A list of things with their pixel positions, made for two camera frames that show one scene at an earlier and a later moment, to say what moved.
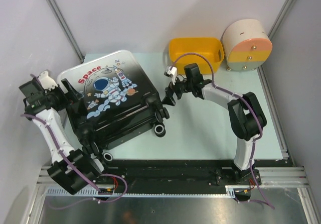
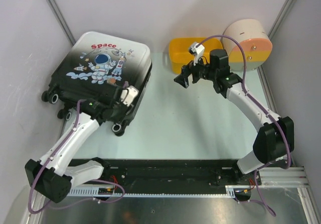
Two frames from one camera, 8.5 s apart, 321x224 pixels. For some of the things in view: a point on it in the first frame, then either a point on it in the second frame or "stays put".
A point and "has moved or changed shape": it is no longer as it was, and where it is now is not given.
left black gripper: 75,95 to 127,110
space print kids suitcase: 119,102 has moved or changed shape
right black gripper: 168,99 to 183,78
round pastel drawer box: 246,45 stays put
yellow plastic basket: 212,48 stays put
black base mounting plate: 178,174 stays put
